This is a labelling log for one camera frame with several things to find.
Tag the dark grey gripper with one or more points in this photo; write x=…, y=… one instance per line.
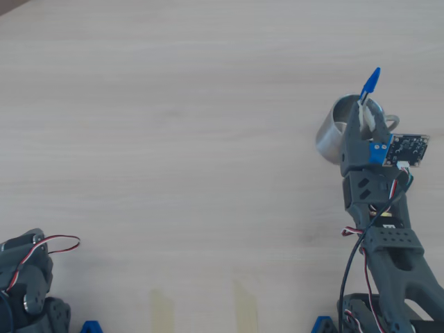
x=354, y=147

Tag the blue capped ballpoint pen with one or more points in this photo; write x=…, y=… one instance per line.
x=370, y=82

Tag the dark grey idle robot arm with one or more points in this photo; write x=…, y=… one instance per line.
x=31, y=274

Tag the silver metal cup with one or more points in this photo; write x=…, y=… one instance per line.
x=329, y=138

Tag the beige masking tape strip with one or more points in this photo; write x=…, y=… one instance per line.
x=161, y=312

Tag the blue camera mount bracket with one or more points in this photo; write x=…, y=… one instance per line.
x=378, y=152

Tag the small wrist camera board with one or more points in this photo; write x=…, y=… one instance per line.
x=407, y=149

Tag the dark grey camera-carrying robot arm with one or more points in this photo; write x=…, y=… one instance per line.
x=395, y=263

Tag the blue base plate under camera arm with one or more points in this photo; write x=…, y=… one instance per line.
x=322, y=326

